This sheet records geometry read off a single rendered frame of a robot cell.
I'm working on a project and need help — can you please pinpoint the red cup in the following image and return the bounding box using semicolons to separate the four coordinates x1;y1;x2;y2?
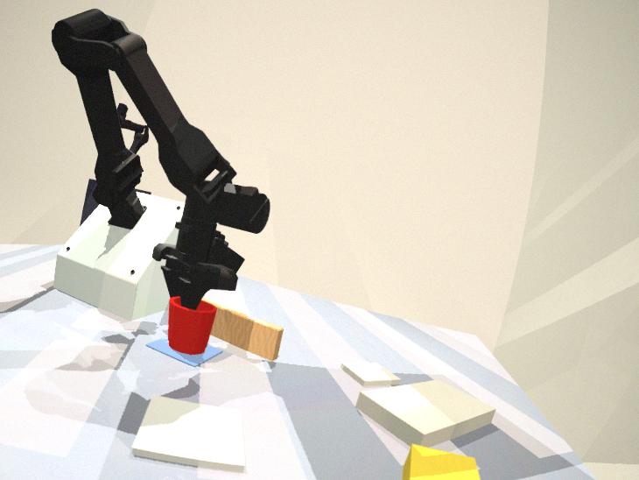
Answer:
168;296;217;356

